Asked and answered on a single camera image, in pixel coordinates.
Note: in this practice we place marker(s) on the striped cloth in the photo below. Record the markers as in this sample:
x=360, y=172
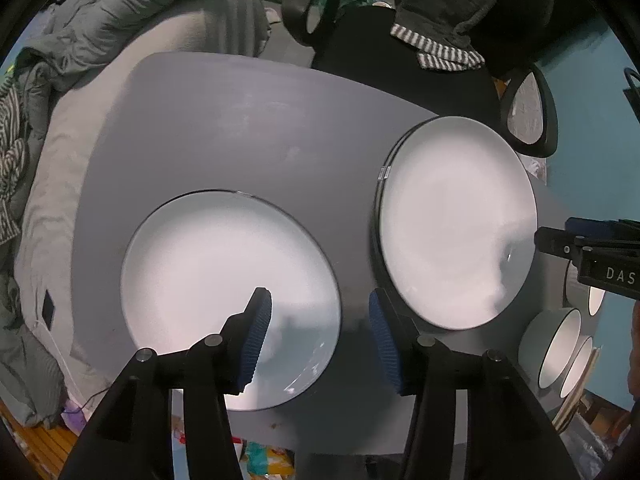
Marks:
x=9, y=160

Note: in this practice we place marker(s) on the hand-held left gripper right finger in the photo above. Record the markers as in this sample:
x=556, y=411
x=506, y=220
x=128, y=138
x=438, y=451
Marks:
x=382, y=335

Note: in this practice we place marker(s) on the grey sweater with striped cuffs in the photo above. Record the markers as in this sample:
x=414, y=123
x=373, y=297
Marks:
x=440, y=5

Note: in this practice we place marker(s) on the grey bed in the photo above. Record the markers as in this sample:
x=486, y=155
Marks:
x=65, y=170

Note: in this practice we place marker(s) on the colourful snack packet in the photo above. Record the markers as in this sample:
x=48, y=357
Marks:
x=265, y=460

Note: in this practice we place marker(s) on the white bowl with black rim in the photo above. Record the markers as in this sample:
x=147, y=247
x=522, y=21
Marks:
x=550, y=340
x=595, y=301
x=577, y=370

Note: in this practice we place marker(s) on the pale wooden stick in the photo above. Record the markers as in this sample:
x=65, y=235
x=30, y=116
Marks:
x=575, y=400

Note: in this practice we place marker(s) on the grey quilted blanket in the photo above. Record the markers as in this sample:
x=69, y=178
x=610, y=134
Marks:
x=100, y=20

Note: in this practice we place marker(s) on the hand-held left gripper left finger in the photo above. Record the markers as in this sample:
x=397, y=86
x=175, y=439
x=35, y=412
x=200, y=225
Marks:
x=257, y=330

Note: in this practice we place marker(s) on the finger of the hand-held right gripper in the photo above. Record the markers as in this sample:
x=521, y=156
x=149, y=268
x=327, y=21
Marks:
x=595, y=226
x=555, y=241

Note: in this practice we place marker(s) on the white plate with black rim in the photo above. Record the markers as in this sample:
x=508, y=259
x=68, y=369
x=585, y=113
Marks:
x=200, y=270
x=440, y=220
x=376, y=230

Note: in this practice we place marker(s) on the black office chair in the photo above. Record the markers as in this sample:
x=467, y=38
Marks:
x=380, y=60

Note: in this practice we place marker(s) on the clear plastic bag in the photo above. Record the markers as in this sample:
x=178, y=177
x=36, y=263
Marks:
x=595, y=445

